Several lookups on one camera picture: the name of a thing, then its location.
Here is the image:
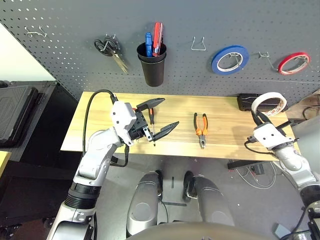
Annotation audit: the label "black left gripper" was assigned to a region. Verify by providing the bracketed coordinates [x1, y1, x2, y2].
[128, 97, 180, 143]

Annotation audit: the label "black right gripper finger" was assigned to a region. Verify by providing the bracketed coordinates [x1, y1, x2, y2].
[275, 120, 293, 132]
[252, 110, 272, 127]

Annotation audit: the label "orange black screwdriver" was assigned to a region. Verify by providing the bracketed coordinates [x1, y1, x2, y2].
[148, 107, 157, 146]

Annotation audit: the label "white masking tape roll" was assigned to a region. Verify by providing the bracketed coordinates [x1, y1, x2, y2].
[251, 91, 288, 117]

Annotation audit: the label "orange black pliers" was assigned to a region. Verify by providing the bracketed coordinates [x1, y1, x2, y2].
[193, 112, 209, 149]

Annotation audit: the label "grey perforated pegboard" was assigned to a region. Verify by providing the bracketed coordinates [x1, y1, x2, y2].
[0, 0, 320, 106]

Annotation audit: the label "black plastic tool case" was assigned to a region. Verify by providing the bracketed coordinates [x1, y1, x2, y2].
[236, 93, 288, 112]

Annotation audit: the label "black plastic cup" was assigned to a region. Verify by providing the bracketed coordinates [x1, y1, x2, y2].
[136, 41, 167, 88]

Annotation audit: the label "black power adapter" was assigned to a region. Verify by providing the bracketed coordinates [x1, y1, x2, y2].
[251, 163, 265, 176]

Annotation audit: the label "red tape roll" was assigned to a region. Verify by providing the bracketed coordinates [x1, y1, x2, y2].
[277, 51, 312, 76]

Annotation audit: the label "black left robot foot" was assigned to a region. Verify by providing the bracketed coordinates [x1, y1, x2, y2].
[154, 169, 165, 201]

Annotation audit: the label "black robot foot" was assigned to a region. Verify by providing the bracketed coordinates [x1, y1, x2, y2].
[154, 169, 165, 201]
[182, 170, 198, 202]

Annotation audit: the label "blue tape roll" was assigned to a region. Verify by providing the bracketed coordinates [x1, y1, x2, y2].
[211, 45, 250, 76]

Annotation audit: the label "black right robot foot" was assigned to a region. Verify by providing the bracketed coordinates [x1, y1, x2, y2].
[182, 170, 198, 202]

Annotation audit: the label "grey left robot leg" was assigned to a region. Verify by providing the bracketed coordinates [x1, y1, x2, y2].
[126, 172, 161, 238]

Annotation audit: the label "grey robot leg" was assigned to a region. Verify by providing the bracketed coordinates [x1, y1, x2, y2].
[126, 172, 161, 238]
[192, 176, 236, 227]

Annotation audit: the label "grey right robot leg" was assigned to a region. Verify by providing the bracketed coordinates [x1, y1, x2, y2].
[192, 176, 236, 227]

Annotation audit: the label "grey floor box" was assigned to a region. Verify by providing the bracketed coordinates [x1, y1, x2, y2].
[272, 223, 292, 237]

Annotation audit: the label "grey robot torso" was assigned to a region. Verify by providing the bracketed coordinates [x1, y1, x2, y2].
[124, 222, 251, 240]

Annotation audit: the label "large black equipment case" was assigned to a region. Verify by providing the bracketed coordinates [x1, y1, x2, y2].
[0, 79, 58, 148]

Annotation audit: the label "yellow table corner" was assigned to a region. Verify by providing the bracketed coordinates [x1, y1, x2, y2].
[0, 151, 12, 176]

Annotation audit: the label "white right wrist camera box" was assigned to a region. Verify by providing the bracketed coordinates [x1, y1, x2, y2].
[252, 122, 295, 151]

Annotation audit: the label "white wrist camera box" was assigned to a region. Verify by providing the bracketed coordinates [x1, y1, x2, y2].
[252, 122, 295, 151]
[109, 101, 138, 147]

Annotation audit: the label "black looped floor cable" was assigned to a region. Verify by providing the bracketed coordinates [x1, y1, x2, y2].
[302, 106, 320, 121]

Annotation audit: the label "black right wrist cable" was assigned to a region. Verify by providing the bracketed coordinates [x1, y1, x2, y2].
[244, 136, 272, 154]

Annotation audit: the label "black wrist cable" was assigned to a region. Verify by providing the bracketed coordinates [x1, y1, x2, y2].
[244, 136, 272, 154]
[82, 89, 119, 156]

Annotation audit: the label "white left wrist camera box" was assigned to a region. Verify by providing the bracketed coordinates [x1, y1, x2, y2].
[109, 101, 138, 147]

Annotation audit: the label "silver wire peg hook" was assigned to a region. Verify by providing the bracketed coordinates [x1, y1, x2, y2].
[228, 51, 245, 68]
[294, 56, 320, 72]
[258, 51, 280, 71]

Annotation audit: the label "white cable bundle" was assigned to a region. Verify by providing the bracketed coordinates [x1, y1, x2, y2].
[234, 162, 278, 190]

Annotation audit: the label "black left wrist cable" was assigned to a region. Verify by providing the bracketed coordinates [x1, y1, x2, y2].
[82, 89, 119, 156]

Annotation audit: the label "blue handled screwdriver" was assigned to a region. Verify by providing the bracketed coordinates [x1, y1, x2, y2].
[145, 32, 154, 58]

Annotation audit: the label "silver wire pliers holder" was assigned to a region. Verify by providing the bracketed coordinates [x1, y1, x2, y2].
[191, 36, 207, 51]

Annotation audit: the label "red handled tool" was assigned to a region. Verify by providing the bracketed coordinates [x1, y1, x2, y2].
[152, 21, 165, 57]

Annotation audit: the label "black handled scissors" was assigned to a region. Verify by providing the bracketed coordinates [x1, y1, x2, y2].
[93, 37, 130, 74]

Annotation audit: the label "silver double wire hook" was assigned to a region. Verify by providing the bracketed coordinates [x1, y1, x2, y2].
[24, 25, 48, 38]

